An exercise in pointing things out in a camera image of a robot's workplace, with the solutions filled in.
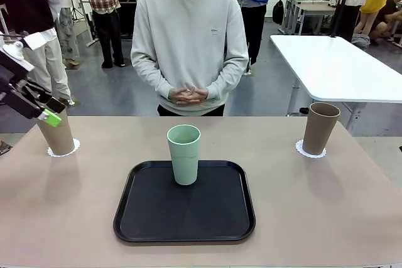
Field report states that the tall pale green cup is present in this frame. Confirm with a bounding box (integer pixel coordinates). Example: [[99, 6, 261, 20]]
[[166, 124, 202, 186]]

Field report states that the white scalloped paper coaster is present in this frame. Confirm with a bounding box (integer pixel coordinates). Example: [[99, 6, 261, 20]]
[[46, 137, 81, 158], [295, 139, 328, 159]]

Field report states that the black tripod stand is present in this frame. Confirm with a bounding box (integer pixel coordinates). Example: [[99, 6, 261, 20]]
[[329, 0, 357, 38]]

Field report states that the person in grey sweatshirt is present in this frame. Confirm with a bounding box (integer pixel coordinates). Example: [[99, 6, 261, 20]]
[[130, 0, 249, 117]]

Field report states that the tall brown cup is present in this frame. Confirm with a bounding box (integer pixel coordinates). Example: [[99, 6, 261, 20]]
[[35, 107, 76, 156], [301, 102, 342, 153]]

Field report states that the grey workbench desk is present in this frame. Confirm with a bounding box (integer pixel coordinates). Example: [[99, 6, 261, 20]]
[[281, 0, 337, 35]]

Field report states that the dark patterned board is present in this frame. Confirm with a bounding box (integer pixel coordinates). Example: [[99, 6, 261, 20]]
[[0, 139, 14, 156]]

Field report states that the black hanging bag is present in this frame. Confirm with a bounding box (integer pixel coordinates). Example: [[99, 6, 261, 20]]
[[272, 0, 285, 24]]

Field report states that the person in patterned grey skirt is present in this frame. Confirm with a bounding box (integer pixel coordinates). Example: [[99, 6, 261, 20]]
[[46, 0, 81, 68]]

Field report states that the black plastic tray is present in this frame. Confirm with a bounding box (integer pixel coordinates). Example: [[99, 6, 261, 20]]
[[113, 160, 257, 244]]

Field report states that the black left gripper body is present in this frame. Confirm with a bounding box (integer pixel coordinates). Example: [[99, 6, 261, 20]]
[[0, 59, 17, 103]]

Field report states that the person's right hand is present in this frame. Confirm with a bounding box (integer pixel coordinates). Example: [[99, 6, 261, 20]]
[[168, 87, 194, 105]]

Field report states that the person's left forearm grey sleeve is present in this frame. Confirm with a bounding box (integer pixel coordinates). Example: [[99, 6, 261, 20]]
[[205, 57, 249, 99]]

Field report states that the white table with grey legs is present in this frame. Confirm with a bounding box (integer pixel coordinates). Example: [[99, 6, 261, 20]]
[[269, 34, 402, 131]]

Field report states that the person's right forearm grey sleeve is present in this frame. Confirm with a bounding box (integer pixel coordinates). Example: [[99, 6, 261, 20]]
[[131, 54, 173, 99]]

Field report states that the person's left hand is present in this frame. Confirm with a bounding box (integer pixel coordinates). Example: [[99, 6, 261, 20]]
[[185, 85, 210, 105]]

